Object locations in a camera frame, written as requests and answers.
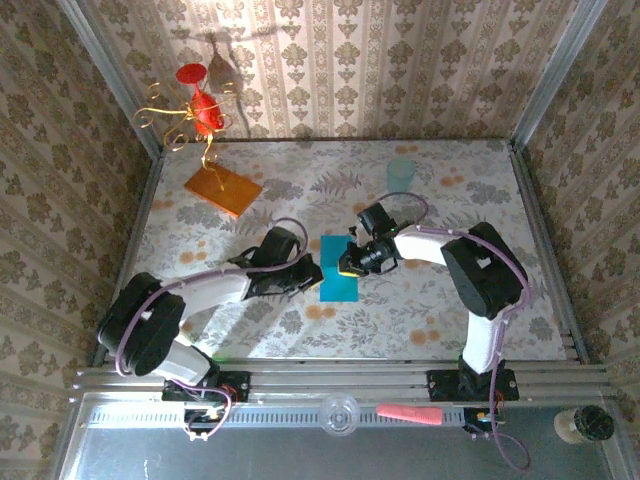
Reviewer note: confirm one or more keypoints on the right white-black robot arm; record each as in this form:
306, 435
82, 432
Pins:
480, 345

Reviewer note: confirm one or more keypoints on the aluminium frame post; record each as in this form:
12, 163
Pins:
116, 75
552, 75

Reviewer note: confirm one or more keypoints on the orange rectangular base board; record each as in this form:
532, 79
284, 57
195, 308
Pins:
235, 192

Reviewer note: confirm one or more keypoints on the floral patterned table cover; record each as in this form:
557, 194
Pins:
325, 335

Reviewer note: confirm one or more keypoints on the cream jar with black lid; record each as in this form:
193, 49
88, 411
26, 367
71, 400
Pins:
592, 424

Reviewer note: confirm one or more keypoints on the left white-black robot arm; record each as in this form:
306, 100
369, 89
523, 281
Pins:
215, 295

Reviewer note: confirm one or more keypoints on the aluminium side rail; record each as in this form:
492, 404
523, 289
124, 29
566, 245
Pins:
539, 225
137, 225

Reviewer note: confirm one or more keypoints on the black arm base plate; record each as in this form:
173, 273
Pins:
440, 385
240, 382

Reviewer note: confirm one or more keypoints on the grey metal tray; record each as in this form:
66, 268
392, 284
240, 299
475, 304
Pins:
350, 455

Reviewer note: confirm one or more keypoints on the translucent blue plastic cup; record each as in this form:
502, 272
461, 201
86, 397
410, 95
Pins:
400, 175

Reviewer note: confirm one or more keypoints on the small connector board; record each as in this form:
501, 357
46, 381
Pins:
482, 419
205, 417

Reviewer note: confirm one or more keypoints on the pink oblong eraser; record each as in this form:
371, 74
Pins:
410, 414

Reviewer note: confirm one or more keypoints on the red goblet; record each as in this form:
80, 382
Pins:
205, 112

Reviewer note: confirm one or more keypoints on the blue square paper sheet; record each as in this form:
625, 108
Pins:
340, 292

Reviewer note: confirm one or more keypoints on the long aluminium base rail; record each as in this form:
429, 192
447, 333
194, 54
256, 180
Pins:
340, 380

